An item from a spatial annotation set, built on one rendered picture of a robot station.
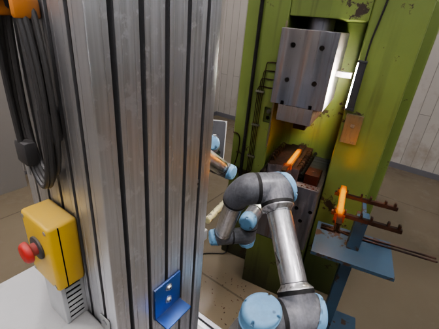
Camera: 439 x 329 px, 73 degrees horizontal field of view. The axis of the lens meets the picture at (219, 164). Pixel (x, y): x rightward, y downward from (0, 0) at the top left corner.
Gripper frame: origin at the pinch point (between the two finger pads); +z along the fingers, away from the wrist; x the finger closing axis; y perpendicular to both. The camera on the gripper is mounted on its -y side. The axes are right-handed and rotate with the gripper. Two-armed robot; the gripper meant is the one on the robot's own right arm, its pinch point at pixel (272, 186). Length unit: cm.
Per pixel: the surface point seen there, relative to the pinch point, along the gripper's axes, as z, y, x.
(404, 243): 148, 100, 101
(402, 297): 73, 100, 97
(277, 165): 30.6, 1.8, -6.2
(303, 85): 31, -49, 0
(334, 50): 31, -68, 12
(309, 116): 30.6, -32.8, 6.4
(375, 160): 45, -12, 46
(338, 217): -9.5, -0.4, 35.5
